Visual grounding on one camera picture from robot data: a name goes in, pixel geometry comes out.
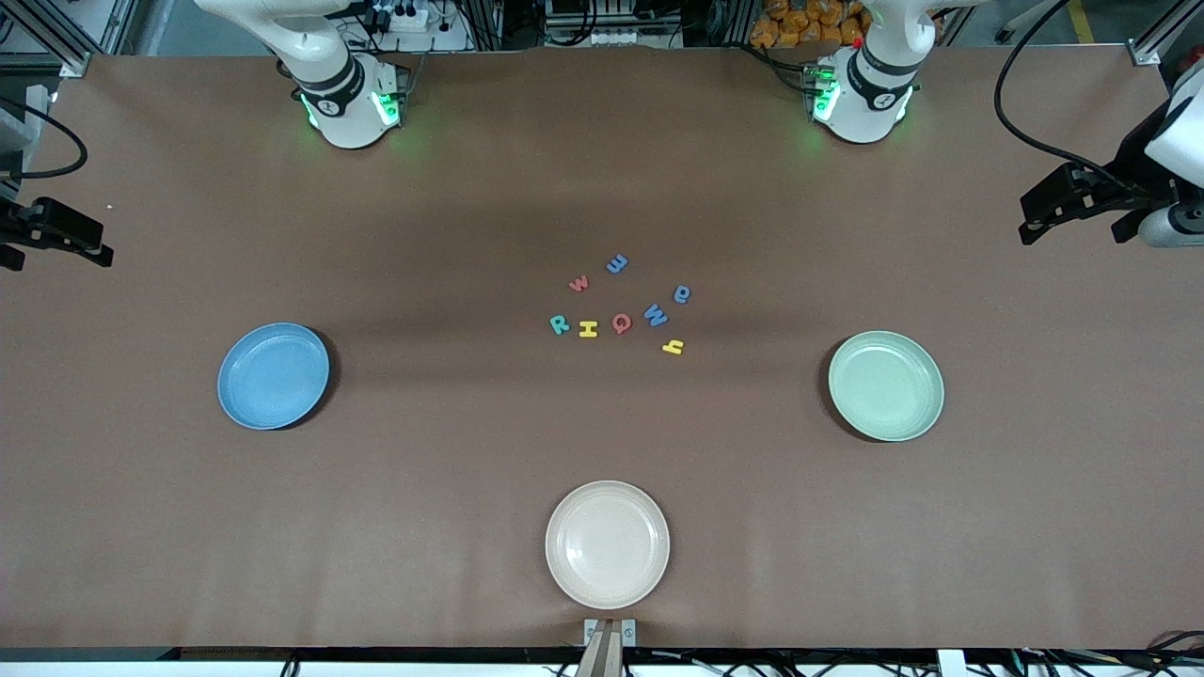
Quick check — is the aluminium frame profile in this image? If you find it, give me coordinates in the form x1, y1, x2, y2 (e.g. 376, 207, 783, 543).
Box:
0, 0, 95, 78
1129, 0, 1204, 67

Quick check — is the green plate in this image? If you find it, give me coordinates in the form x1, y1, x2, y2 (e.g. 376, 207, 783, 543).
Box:
828, 330, 945, 443

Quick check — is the orange snack bag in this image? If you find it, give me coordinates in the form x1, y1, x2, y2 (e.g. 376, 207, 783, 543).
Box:
750, 0, 871, 50

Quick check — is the white power strip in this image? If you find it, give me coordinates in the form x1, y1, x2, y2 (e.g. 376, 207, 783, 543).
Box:
372, 3, 434, 34

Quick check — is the blue plate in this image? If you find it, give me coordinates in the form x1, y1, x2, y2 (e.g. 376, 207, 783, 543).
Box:
217, 323, 331, 432

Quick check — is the beige plate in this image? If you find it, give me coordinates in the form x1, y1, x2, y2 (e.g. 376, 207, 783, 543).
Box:
545, 480, 671, 610

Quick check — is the black equipment rack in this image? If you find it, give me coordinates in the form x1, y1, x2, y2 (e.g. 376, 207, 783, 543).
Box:
541, 0, 688, 48

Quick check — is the metal table edge bracket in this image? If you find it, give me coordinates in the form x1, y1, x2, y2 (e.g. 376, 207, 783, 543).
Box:
584, 618, 637, 650

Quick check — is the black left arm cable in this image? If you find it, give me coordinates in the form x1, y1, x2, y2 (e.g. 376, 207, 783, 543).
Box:
994, 0, 1158, 196

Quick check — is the grey side fixture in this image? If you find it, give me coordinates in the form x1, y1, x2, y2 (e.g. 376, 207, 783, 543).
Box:
0, 85, 48, 200

